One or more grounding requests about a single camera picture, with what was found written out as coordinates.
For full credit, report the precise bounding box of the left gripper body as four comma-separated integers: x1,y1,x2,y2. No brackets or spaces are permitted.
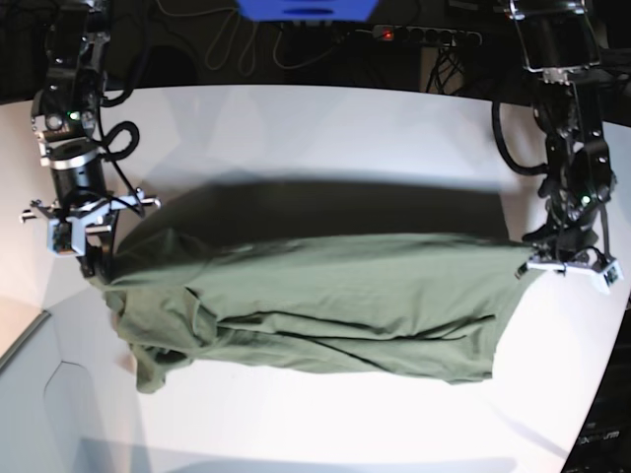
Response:
516,225,614,276

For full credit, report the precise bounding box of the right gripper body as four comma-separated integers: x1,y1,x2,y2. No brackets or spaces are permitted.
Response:
19,187,162,237

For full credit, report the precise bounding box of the green t-shirt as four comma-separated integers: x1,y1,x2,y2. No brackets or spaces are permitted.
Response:
100,230,537,393

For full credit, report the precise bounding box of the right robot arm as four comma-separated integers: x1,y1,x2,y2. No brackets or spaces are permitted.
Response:
20,1,161,285

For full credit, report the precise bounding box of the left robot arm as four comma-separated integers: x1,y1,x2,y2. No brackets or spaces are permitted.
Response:
491,1,622,288

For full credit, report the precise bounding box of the black power strip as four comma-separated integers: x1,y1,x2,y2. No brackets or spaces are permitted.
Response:
371,25,483,47

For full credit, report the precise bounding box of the blue box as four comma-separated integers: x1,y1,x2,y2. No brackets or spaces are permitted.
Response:
237,0,379,22

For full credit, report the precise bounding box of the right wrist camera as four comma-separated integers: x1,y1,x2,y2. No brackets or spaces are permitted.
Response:
46,219,86,257

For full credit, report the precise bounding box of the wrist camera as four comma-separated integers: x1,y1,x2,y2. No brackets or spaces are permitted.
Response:
46,219,86,257
596,260,624,294

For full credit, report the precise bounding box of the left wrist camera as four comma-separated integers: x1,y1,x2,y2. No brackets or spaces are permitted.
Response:
596,260,624,294

